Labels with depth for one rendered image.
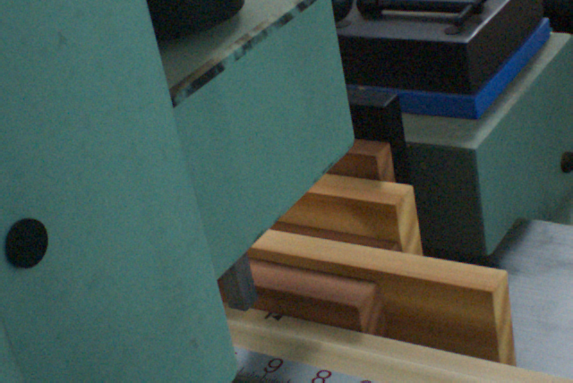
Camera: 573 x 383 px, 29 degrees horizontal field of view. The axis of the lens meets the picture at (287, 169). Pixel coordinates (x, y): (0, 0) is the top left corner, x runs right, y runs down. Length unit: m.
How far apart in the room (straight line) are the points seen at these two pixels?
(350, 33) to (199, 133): 0.21
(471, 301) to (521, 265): 0.11
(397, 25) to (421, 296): 0.16
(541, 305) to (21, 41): 0.32
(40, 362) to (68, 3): 0.08
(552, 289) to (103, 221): 0.29
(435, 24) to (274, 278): 0.16
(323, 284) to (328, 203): 0.05
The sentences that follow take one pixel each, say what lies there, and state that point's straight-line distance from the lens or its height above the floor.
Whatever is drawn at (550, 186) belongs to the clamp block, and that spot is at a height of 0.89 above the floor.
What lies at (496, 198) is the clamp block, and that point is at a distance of 0.54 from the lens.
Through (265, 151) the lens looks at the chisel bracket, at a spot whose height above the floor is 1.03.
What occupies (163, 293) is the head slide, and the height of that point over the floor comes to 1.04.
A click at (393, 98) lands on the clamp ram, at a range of 0.49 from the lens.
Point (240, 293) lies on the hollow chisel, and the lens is 0.44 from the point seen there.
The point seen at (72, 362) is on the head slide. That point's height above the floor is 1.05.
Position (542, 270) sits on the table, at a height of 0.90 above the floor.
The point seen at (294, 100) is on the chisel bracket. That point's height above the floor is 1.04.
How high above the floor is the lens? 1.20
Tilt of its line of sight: 28 degrees down
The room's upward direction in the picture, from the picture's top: 12 degrees counter-clockwise
